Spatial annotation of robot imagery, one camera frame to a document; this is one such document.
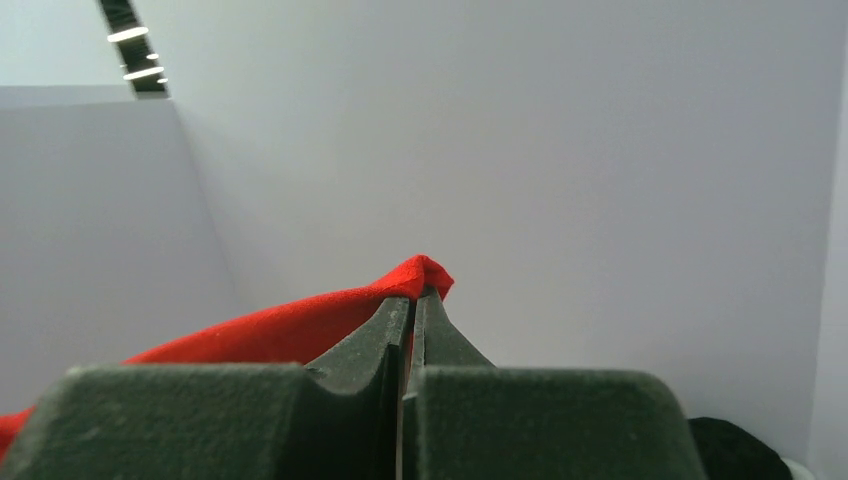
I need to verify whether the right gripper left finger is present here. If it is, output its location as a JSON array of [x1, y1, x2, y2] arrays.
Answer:
[[1, 298, 411, 479]]

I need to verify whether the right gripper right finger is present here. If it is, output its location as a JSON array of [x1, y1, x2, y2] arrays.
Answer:
[[400, 288, 705, 479]]

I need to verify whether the black t shirt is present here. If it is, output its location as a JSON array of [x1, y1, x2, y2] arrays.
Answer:
[[688, 417, 792, 480]]

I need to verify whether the ceiling light strip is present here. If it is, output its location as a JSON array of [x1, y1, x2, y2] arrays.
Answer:
[[96, 0, 169, 100]]

